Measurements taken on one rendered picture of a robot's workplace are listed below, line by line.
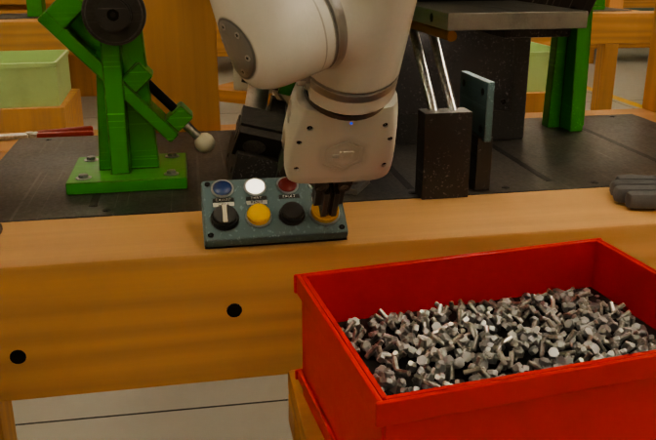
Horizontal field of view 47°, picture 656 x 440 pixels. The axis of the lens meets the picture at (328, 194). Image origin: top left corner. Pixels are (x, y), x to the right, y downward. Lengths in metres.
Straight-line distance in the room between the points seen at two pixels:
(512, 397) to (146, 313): 0.41
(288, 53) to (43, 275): 0.38
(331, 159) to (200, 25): 0.68
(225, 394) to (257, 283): 1.45
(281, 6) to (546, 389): 0.31
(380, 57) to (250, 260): 0.29
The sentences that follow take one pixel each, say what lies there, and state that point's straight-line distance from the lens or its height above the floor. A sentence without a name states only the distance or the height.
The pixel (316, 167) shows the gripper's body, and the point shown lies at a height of 1.00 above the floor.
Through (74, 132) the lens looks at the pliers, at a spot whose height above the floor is 0.89.
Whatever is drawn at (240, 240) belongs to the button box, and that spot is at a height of 0.91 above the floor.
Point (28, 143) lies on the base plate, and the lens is 1.30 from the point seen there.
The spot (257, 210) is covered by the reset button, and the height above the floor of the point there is 0.94.
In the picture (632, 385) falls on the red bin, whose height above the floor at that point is 0.90.
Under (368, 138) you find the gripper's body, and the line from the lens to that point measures 0.68.
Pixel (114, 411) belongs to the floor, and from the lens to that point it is 2.22.
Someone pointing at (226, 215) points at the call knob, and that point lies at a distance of 0.78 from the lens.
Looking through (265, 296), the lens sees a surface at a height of 0.85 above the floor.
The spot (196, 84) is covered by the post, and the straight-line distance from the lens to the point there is 1.35.
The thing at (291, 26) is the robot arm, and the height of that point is 1.14.
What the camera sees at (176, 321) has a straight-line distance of 0.81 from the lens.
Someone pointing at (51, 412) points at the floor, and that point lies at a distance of 2.27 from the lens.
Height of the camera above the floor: 1.19
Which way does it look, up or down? 18 degrees down
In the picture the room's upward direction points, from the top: straight up
